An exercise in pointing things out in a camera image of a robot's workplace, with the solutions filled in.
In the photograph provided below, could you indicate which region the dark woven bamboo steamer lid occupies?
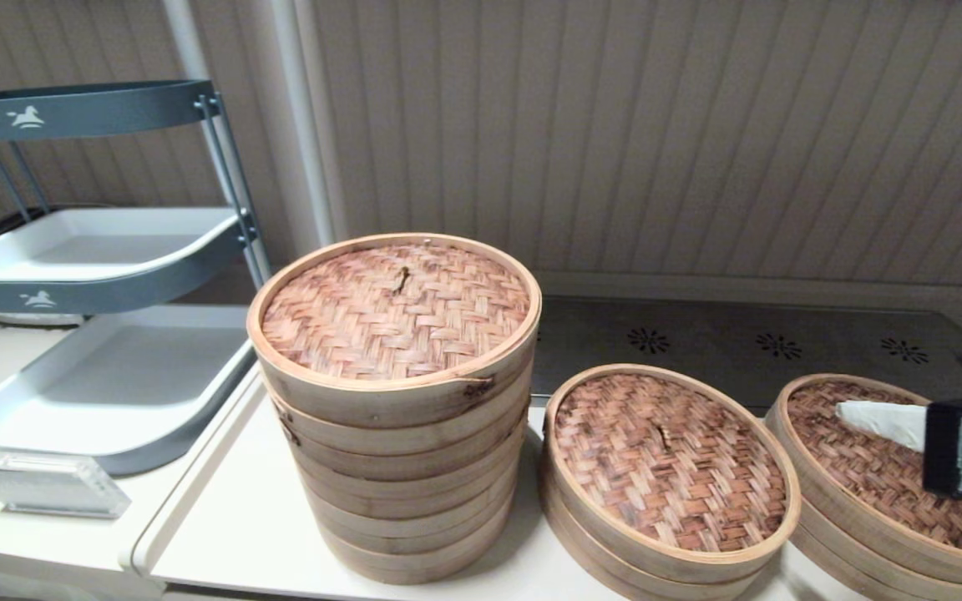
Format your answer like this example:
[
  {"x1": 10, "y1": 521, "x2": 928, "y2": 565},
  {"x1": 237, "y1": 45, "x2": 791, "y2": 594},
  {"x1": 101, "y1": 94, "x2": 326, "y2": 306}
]
[{"x1": 765, "y1": 373, "x2": 962, "y2": 585}]

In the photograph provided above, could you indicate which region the light bamboo steamer basket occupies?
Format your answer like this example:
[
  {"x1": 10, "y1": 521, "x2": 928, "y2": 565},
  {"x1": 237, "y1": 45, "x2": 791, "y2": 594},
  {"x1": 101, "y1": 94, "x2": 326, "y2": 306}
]
[
  {"x1": 786, "y1": 501, "x2": 962, "y2": 601},
  {"x1": 544, "y1": 492, "x2": 757, "y2": 601}
]

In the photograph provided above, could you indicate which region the dark-rimmed open bamboo steamer basket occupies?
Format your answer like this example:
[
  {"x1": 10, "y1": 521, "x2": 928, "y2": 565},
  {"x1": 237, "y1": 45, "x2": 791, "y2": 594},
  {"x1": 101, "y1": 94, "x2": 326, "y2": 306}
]
[{"x1": 541, "y1": 467, "x2": 782, "y2": 598}]

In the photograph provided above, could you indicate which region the large bamboo steamer basket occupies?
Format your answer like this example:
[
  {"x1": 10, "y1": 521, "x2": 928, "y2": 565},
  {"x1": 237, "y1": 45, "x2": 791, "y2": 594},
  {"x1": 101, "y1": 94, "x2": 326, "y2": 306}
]
[
  {"x1": 268, "y1": 380, "x2": 532, "y2": 458},
  {"x1": 322, "y1": 509, "x2": 515, "y2": 585},
  {"x1": 314, "y1": 484, "x2": 519, "y2": 556},
  {"x1": 287, "y1": 417, "x2": 528, "y2": 502},
  {"x1": 301, "y1": 455, "x2": 524, "y2": 527}
]

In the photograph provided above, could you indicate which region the large woven bamboo steamer lid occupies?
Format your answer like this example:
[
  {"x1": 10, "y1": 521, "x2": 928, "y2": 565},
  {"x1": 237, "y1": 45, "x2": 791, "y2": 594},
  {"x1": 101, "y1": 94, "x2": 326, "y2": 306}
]
[{"x1": 246, "y1": 233, "x2": 543, "y2": 428}]

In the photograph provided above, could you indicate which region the big white rack tray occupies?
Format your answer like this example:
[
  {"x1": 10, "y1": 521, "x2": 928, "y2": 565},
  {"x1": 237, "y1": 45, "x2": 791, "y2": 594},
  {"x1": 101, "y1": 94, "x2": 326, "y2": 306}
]
[{"x1": 0, "y1": 306, "x2": 256, "y2": 458}]

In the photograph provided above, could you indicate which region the thin white pipe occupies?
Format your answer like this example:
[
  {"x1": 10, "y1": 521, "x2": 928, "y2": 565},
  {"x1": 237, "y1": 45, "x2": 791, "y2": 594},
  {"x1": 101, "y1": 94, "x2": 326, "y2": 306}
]
[{"x1": 162, "y1": 0, "x2": 215, "y2": 93}]

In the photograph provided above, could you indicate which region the small white rack tray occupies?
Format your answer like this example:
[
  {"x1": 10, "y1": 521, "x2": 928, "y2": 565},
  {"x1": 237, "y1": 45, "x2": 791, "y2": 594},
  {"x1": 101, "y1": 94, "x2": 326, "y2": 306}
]
[{"x1": 0, "y1": 209, "x2": 240, "y2": 285}]

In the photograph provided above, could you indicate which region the clear acrylic sign holder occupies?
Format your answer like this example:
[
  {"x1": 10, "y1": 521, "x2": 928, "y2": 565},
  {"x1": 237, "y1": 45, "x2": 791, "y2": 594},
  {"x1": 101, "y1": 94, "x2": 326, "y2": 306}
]
[{"x1": 0, "y1": 451, "x2": 131, "y2": 520}]

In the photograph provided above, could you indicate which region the white round appliance base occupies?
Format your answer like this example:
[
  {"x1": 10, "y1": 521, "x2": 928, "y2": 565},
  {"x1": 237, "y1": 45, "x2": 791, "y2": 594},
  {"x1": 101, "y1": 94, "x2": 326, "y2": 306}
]
[{"x1": 0, "y1": 311, "x2": 85, "y2": 328}]

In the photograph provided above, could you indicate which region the dark blue tiered rack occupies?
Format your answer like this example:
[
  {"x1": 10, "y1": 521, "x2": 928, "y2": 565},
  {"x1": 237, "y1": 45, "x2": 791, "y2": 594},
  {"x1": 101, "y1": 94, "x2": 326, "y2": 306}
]
[{"x1": 0, "y1": 80, "x2": 273, "y2": 478}]

